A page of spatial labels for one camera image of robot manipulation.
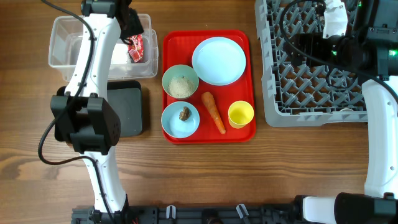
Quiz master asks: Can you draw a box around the yellow plastic cup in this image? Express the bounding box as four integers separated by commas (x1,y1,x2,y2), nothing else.
228,101,254,129

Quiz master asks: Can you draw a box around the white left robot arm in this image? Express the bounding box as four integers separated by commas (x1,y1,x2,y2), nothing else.
49,1,144,218

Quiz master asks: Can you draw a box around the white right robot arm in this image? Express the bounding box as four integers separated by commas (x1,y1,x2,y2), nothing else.
284,0,397,223

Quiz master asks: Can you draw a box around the black rectangular tray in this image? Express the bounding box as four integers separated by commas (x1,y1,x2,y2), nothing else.
54,80,144,143

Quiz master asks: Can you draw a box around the white tissue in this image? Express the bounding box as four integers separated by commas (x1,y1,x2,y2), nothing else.
111,44,132,65

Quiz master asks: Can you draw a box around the clear plastic waste bin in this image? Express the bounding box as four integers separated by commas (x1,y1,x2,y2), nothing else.
49,14,159,82

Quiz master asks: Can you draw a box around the grey dishwasher rack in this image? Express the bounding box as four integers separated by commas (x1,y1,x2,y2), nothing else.
255,0,368,127

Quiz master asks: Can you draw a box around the small light blue bowl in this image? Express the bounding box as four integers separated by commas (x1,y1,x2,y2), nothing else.
161,101,200,139

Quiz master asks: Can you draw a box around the orange carrot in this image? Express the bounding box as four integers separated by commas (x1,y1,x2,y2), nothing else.
201,92,226,134

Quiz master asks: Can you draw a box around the brown food scrap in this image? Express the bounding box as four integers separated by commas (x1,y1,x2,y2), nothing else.
179,106,191,121

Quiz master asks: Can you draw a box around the green bowl with rice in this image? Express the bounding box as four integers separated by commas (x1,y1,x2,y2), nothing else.
162,65,199,100

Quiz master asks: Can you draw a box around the large light blue plate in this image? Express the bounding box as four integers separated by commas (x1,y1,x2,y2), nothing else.
192,37,246,86

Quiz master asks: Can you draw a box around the red snack wrapper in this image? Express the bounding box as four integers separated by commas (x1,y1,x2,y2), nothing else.
127,34,144,63

